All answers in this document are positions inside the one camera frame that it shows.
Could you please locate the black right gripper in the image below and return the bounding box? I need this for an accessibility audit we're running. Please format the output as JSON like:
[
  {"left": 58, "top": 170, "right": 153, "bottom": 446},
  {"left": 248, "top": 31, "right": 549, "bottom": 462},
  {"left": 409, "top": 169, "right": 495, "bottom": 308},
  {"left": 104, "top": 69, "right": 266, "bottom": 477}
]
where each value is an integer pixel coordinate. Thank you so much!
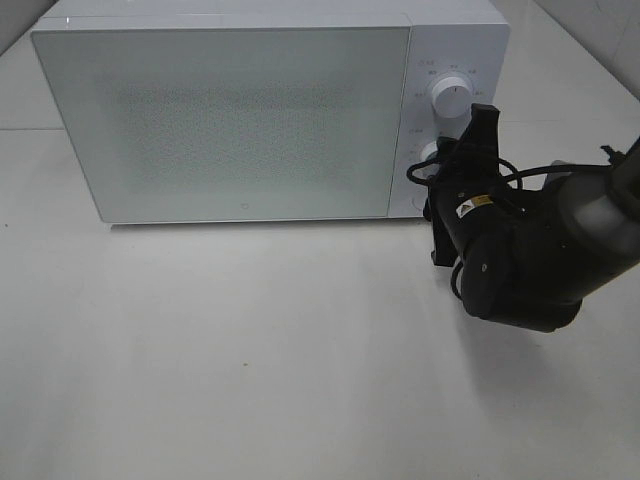
[{"left": 424, "top": 103, "right": 520, "bottom": 267}]

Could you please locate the white timer knob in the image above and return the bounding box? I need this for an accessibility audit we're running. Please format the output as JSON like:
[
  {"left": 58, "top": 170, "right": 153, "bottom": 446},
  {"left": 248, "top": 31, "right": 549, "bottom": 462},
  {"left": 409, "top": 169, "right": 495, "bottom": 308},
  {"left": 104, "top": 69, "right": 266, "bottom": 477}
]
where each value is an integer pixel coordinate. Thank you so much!
[{"left": 420, "top": 141, "right": 440, "bottom": 178}]

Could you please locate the round white door button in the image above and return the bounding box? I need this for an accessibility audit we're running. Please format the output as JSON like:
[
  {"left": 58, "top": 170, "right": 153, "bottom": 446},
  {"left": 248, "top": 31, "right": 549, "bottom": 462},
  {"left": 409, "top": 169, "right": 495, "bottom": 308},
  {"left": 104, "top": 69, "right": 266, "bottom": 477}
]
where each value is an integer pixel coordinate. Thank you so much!
[{"left": 412, "top": 195, "right": 426, "bottom": 211}]

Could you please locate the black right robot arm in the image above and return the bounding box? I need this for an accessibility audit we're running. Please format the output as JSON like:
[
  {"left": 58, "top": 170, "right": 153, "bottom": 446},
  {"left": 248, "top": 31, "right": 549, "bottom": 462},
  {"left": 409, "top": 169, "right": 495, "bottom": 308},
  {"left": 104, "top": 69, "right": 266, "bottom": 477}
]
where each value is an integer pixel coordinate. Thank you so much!
[{"left": 421, "top": 104, "right": 639, "bottom": 332}]

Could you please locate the upper white dial knob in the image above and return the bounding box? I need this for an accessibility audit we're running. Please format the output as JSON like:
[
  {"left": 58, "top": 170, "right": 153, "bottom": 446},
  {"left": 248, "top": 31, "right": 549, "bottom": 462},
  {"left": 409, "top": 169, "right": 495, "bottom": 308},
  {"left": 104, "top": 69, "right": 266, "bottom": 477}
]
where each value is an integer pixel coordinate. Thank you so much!
[{"left": 431, "top": 74, "right": 472, "bottom": 119}]

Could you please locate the white microwave oven body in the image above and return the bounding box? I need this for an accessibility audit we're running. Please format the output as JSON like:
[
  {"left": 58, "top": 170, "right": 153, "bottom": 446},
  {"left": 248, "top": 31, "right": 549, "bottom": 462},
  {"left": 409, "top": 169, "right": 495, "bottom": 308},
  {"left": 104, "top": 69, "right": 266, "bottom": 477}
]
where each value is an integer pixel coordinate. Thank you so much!
[{"left": 31, "top": 1, "right": 510, "bottom": 222}]

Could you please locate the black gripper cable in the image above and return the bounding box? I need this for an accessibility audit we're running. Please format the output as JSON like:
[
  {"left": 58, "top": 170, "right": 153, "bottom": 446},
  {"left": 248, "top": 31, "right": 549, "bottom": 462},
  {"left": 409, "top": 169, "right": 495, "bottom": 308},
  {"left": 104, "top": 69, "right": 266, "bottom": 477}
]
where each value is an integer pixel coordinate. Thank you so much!
[{"left": 405, "top": 144, "right": 616, "bottom": 194}]

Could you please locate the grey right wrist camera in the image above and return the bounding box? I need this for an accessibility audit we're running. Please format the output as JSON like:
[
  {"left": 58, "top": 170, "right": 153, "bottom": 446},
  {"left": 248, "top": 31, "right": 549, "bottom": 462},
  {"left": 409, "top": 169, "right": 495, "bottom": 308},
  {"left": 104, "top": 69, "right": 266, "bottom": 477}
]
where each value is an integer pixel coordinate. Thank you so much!
[{"left": 543, "top": 160, "right": 573, "bottom": 188}]

